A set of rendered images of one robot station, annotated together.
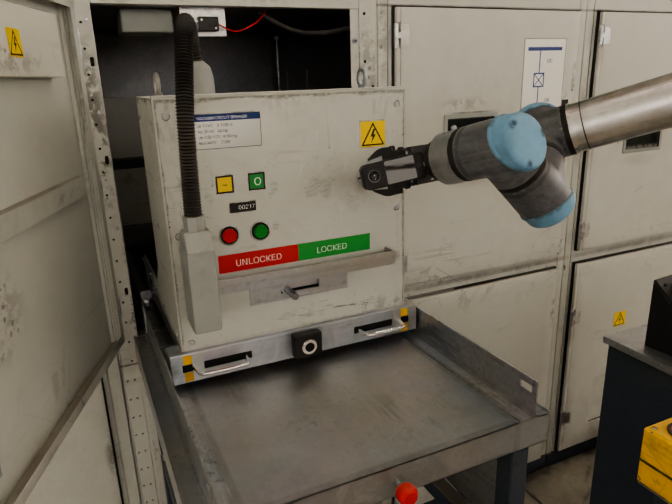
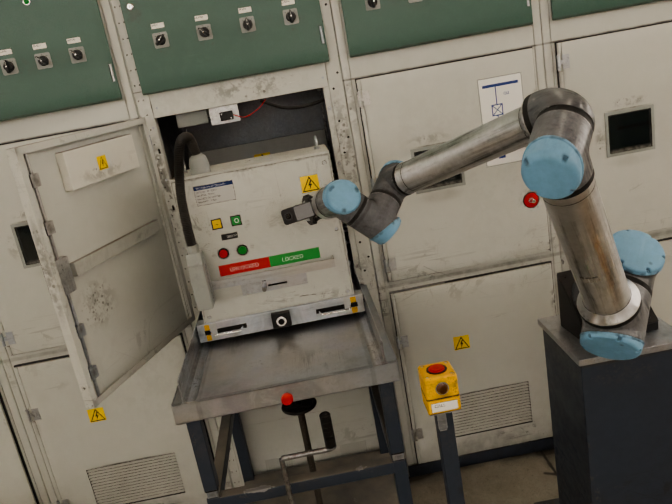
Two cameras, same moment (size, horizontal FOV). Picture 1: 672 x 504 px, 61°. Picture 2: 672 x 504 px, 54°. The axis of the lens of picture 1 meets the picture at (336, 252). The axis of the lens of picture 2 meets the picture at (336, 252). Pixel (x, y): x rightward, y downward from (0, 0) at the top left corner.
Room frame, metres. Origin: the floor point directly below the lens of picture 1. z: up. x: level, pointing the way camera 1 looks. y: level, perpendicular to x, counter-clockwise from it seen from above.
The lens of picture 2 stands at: (-0.69, -0.88, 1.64)
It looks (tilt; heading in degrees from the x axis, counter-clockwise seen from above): 16 degrees down; 23
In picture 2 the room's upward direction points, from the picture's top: 10 degrees counter-clockwise
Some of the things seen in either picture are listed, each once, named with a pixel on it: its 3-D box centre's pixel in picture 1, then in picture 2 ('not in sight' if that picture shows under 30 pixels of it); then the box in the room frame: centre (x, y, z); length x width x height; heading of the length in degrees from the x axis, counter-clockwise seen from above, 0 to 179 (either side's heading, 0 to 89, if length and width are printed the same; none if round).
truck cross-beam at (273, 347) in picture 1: (300, 337); (281, 315); (1.08, 0.08, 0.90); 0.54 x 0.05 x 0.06; 114
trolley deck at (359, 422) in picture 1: (311, 380); (285, 343); (1.04, 0.06, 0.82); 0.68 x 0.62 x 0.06; 24
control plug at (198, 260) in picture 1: (199, 278); (200, 279); (0.92, 0.24, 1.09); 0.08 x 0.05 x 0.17; 24
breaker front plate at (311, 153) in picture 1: (297, 221); (265, 242); (1.07, 0.07, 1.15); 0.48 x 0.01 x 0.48; 114
